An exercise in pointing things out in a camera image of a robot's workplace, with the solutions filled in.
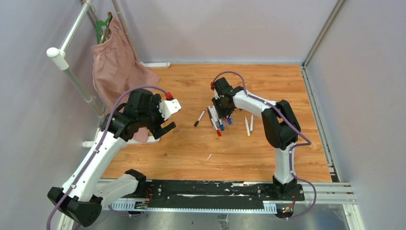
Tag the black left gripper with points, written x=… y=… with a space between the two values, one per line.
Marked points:
x=154 y=128

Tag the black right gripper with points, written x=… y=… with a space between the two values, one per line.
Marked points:
x=222 y=113

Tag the yellow tip pen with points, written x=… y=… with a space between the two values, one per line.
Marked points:
x=247 y=127

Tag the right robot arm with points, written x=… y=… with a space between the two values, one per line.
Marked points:
x=281 y=129

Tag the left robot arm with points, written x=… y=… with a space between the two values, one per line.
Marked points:
x=80 y=198

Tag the red cap marker pen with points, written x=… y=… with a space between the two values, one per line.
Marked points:
x=213 y=122

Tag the black cap marker pen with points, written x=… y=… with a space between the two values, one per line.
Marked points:
x=199 y=118

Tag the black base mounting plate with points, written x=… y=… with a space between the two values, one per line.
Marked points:
x=216 y=195

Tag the pink cloth shorts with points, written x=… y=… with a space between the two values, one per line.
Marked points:
x=115 y=69

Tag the green clothes hanger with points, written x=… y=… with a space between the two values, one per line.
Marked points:
x=102 y=29

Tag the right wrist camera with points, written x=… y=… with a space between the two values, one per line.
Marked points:
x=214 y=90

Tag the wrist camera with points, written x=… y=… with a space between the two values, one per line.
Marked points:
x=214 y=90
x=169 y=106

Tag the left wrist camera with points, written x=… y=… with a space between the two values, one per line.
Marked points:
x=169 y=106

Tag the grey aluminium frame rail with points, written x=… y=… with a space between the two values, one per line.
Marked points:
x=344 y=194

